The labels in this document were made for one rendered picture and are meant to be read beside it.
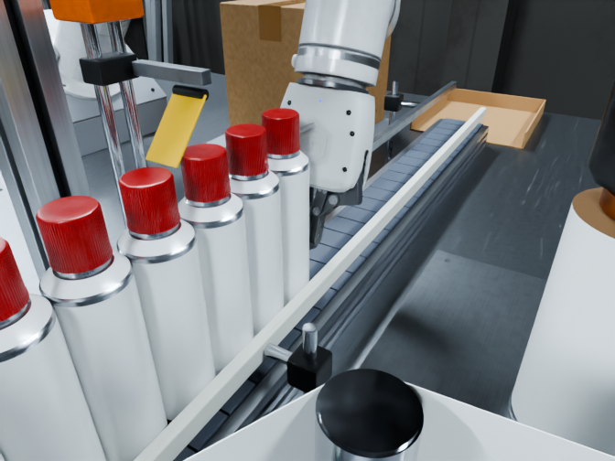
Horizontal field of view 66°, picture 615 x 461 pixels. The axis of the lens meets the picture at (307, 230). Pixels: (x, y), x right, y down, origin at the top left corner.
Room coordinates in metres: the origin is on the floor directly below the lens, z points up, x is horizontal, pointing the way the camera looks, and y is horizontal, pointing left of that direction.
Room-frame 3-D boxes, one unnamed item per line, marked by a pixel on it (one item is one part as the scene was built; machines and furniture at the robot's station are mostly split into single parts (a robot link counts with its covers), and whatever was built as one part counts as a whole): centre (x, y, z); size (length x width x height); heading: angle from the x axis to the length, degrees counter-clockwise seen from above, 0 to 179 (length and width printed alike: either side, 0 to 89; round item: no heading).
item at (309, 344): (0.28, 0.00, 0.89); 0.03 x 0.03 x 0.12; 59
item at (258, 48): (1.08, -0.01, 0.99); 0.30 x 0.24 x 0.27; 149
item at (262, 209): (0.36, 0.05, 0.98); 0.05 x 0.05 x 0.20
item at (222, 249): (0.32, 0.07, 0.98); 0.05 x 0.05 x 0.20
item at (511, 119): (1.19, -0.44, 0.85); 0.30 x 0.26 x 0.04; 149
